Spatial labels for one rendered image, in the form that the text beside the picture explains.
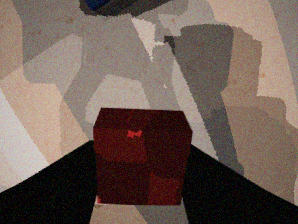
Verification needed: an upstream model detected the blue block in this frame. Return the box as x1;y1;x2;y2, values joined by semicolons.
84;0;110;11

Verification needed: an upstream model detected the red block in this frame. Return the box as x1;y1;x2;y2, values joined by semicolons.
93;107;193;206

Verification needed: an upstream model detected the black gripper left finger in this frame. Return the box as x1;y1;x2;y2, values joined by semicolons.
0;140;97;224

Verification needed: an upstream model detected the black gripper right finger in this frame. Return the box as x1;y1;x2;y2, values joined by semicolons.
181;145;298;224

